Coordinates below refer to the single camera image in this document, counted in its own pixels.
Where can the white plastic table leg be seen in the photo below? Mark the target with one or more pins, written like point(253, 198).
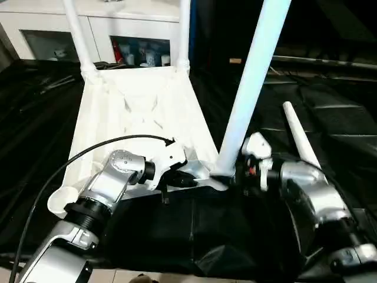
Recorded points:
point(300, 135)
point(250, 82)
point(79, 38)
point(183, 35)

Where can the white plastic table top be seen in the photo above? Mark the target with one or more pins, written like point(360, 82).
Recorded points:
point(132, 103)

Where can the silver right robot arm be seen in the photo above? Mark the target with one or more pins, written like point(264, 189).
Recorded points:
point(318, 194)

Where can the black mat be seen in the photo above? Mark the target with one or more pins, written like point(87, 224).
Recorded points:
point(206, 230)

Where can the silver metal bar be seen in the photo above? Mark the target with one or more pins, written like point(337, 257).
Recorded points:
point(324, 61)

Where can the red fire extinguisher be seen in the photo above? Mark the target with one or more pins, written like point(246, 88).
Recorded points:
point(117, 51)

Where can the black case with yellow label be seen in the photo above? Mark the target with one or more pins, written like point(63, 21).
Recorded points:
point(218, 29)

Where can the white cabinet with windows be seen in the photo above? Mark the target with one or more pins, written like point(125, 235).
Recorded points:
point(35, 20)

